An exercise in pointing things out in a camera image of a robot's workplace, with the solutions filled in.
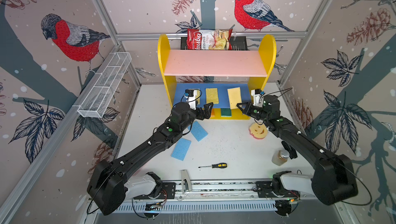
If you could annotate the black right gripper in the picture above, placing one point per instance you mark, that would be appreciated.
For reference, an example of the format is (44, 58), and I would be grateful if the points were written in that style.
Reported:
(246, 111)

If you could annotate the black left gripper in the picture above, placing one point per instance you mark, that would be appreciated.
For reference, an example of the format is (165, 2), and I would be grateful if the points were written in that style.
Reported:
(207, 113)

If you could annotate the yellow cellulose sponge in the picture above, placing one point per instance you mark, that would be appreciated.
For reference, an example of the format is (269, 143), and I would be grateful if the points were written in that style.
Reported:
(212, 95)

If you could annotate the dark green scouring sponge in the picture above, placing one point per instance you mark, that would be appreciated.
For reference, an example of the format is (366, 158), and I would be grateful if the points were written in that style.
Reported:
(226, 112)

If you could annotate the pale yellow sponge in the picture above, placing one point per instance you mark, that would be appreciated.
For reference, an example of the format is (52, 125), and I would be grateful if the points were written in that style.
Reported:
(234, 95)

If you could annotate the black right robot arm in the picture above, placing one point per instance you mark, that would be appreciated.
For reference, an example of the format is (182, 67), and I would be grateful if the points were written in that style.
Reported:
(333, 179)

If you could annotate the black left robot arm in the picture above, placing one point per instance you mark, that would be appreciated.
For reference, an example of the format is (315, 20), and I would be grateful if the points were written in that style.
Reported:
(107, 185)

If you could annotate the yellow wooden shelf unit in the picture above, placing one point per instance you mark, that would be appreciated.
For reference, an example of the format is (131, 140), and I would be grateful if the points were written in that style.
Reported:
(256, 66)

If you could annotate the blue sponge upper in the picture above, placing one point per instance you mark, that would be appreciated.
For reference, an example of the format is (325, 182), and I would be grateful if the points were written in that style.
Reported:
(198, 131)

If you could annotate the blue sponge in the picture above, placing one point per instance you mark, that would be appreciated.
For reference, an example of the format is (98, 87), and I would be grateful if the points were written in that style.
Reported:
(198, 131)
(181, 149)

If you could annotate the yellow smiley face sponge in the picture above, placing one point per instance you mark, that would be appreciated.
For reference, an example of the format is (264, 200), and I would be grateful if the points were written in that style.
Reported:
(258, 131)

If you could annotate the blue sponge lower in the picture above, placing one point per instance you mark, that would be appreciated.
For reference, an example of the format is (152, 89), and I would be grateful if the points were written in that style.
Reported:
(181, 149)

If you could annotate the black yellow screwdriver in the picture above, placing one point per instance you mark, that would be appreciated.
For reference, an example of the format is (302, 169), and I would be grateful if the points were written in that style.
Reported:
(219, 166)

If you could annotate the small amber glass jar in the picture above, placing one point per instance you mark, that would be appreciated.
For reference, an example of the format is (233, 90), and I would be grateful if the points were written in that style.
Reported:
(280, 157)

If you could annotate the red cassava chips bag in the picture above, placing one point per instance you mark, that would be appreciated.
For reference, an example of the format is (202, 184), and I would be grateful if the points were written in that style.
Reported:
(198, 39)

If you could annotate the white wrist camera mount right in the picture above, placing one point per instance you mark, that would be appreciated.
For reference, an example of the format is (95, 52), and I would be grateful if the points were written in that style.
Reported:
(257, 97)

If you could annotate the grey metal bracket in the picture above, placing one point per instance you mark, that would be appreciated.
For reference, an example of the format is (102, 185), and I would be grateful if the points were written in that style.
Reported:
(185, 181)

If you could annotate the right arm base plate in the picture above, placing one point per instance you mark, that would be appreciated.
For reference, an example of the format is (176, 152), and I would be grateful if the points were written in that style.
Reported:
(273, 189)

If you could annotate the aluminium rail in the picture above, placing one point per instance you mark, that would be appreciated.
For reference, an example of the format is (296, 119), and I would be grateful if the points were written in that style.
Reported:
(204, 190)

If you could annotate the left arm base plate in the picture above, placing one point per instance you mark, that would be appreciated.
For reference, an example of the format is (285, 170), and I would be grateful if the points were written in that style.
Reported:
(167, 190)

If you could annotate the white wire mesh basket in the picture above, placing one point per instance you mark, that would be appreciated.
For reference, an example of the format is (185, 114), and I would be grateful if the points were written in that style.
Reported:
(100, 95)

